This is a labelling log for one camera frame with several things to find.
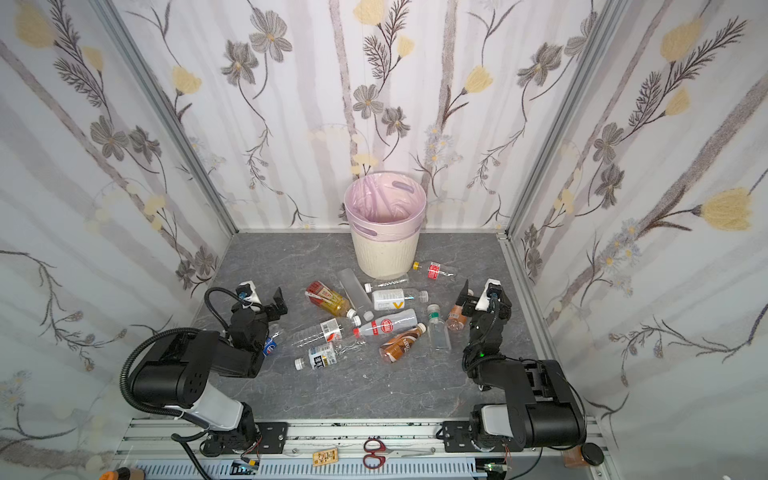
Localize clear red white label bottle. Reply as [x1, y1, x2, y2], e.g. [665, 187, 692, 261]
[287, 315, 362, 348]

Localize crushed black white label bottle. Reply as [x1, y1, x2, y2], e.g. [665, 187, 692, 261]
[294, 338, 365, 371]

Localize white label orange logo bottle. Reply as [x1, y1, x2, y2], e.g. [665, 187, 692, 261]
[372, 288, 429, 311]

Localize blue label blue-cap bottle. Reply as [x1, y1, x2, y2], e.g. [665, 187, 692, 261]
[263, 325, 284, 357]

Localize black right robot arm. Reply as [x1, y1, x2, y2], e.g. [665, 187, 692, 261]
[456, 279, 587, 452]

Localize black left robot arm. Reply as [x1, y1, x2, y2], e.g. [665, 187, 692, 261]
[119, 282, 288, 457]

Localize cream waste bin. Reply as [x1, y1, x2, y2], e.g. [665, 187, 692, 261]
[350, 227, 422, 280]

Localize small brown tea bottle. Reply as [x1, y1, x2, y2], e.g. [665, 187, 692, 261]
[446, 289, 473, 332]

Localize yellow red label bottle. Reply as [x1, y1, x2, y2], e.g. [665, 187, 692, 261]
[305, 281, 357, 319]

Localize clear green-cap bottle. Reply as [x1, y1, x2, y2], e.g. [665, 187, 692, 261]
[427, 304, 451, 351]

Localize frosted red-cap bottle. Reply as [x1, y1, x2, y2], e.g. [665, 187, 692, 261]
[353, 309, 418, 340]

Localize brown coffee drink bottle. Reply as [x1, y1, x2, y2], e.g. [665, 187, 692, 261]
[379, 323, 427, 363]

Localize clear ribbed white-cap bottle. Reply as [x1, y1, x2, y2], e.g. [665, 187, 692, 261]
[364, 274, 410, 293]

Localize small yellow tag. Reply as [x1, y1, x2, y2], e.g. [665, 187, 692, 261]
[312, 448, 339, 468]

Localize amber jar black lid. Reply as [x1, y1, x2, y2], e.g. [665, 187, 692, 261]
[562, 442, 605, 468]

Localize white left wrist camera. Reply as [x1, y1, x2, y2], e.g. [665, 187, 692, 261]
[235, 281, 261, 307]

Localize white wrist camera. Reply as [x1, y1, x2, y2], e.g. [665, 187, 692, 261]
[475, 279, 502, 311]
[235, 281, 261, 307]

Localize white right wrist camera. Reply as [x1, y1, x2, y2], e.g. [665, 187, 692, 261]
[475, 279, 502, 311]

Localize black corrugated cable conduit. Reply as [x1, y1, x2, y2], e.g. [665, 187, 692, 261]
[119, 286, 241, 418]

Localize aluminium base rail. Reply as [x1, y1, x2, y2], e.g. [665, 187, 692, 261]
[113, 418, 620, 479]

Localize red handled scissors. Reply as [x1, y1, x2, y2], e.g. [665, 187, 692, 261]
[362, 437, 436, 470]

